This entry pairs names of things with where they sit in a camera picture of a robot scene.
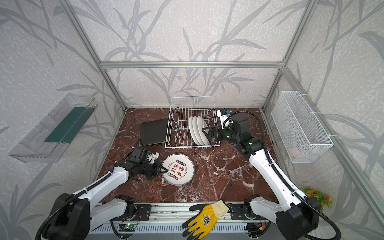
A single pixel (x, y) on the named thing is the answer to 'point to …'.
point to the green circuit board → (127, 227)
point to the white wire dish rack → (188, 116)
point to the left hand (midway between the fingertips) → (169, 166)
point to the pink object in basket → (294, 151)
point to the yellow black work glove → (200, 225)
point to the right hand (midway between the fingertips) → (209, 124)
